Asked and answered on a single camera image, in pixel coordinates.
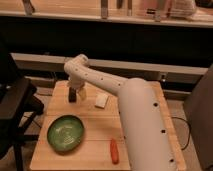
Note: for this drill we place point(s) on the green plate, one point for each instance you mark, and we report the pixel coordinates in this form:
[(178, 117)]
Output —
[(65, 133)]

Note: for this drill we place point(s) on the black chair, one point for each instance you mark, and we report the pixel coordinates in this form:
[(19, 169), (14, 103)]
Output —
[(18, 108)]

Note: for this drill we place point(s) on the white sponge block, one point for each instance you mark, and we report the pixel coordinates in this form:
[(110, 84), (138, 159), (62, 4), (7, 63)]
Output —
[(101, 100)]

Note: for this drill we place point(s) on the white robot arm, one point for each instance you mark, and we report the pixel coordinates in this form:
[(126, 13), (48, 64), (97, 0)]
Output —
[(144, 129)]

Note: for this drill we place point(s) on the orange carrot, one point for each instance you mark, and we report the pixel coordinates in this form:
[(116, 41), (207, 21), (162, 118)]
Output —
[(114, 151)]

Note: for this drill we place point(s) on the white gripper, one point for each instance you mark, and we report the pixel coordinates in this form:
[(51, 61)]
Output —
[(77, 84)]

